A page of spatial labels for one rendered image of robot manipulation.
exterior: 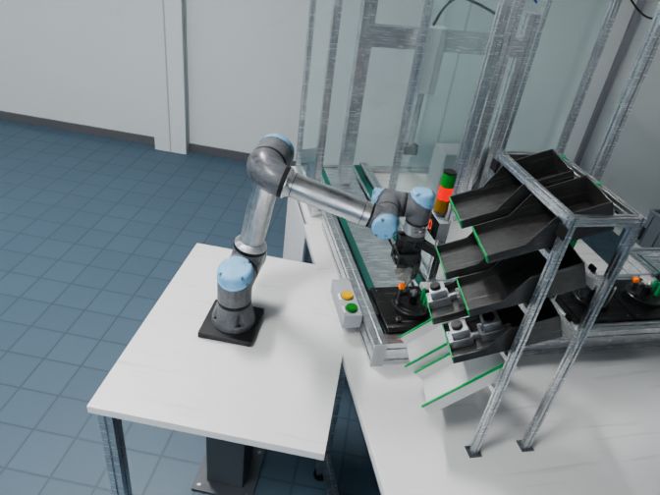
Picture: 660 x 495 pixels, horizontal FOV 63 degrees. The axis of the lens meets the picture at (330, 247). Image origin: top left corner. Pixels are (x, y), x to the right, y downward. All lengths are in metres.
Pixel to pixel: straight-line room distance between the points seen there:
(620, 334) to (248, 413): 1.38
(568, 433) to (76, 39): 4.82
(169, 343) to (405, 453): 0.84
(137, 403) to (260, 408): 0.36
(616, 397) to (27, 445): 2.39
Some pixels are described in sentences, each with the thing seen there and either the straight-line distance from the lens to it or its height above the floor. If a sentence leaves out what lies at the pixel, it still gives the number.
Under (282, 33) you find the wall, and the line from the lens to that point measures 4.72.
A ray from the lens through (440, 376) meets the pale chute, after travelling 1.64.
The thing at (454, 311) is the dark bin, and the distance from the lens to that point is 1.58.
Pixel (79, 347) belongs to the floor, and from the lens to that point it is 3.20.
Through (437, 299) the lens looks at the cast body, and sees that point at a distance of 1.58.
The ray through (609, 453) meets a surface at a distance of 1.93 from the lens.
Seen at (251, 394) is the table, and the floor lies 0.86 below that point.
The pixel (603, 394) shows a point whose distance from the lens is 2.11.
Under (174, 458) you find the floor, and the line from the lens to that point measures 2.65.
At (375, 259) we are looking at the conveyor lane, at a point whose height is 0.92.
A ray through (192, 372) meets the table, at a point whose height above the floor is 0.86.
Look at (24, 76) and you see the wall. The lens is 5.86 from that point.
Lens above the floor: 2.16
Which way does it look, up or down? 33 degrees down
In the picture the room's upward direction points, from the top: 8 degrees clockwise
